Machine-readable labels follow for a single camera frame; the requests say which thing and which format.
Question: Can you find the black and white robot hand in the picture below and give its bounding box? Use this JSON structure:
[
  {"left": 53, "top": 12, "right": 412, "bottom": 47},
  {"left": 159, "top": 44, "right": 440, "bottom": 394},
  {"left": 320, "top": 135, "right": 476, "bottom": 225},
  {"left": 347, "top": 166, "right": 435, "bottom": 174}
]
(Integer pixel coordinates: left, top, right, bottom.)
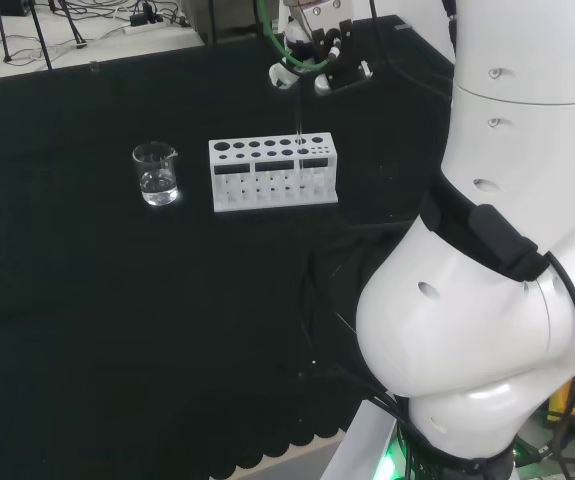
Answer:
[{"left": 268, "top": 0, "right": 375, "bottom": 97}]

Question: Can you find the clear glass rod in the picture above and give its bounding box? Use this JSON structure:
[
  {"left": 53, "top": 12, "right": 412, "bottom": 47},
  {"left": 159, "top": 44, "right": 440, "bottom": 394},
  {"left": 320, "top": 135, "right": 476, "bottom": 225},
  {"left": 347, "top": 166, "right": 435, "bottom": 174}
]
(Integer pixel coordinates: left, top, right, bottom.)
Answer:
[{"left": 293, "top": 79, "right": 305, "bottom": 197}]

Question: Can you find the white test tube rack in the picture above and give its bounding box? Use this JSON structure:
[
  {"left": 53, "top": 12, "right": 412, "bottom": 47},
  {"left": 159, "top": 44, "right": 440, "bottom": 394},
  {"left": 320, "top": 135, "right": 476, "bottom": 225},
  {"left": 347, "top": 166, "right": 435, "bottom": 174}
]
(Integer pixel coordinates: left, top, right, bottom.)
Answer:
[{"left": 208, "top": 131, "right": 340, "bottom": 215}]

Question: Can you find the dark grey box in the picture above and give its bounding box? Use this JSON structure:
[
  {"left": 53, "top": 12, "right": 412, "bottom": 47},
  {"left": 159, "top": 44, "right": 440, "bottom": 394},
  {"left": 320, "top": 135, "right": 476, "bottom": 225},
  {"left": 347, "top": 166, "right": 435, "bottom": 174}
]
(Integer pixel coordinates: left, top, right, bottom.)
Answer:
[{"left": 180, "top": 0, "right": 281, "bottom": 47}]

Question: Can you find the clear glass beaker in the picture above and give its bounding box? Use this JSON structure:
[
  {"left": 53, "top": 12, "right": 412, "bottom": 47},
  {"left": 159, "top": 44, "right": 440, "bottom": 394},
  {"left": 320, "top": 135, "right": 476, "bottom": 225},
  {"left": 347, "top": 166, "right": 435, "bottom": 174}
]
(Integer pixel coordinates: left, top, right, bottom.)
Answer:
[{"left": 131, "top": 141, "right": 181, "bottom": 208}]

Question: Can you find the black tripod leg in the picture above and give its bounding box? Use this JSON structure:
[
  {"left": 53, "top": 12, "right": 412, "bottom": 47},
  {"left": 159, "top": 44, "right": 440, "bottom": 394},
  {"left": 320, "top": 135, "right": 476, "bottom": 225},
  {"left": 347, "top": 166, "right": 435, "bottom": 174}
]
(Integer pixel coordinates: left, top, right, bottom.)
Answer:
[
  {"left": 61, "top": 0, "right": 87, "bottom": 47},
  {"left": 26, "top": 0, "right": 54, "bottom": 72},
  {"left": 0, "top": 0, "right": 14, "bottom": 64}
]

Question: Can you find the green cable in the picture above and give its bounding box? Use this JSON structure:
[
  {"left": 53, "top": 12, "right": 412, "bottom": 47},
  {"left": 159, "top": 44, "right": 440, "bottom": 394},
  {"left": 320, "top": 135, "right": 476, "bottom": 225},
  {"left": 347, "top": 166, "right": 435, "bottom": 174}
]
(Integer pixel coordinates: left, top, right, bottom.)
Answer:
[{"left": 253, "top": 0, "right": 329, "bottom": 72}]

